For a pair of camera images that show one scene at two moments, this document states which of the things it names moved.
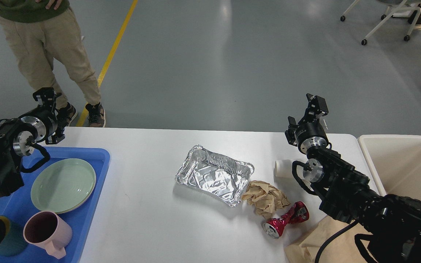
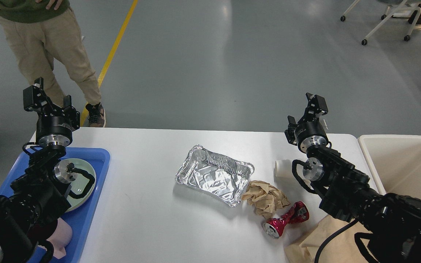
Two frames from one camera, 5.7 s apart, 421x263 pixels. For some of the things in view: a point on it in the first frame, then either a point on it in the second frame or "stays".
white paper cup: [283, 168] stays
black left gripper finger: [47, 96] -> [74, 115]
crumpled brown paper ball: [265, 198] stays
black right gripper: [308, 132] stays
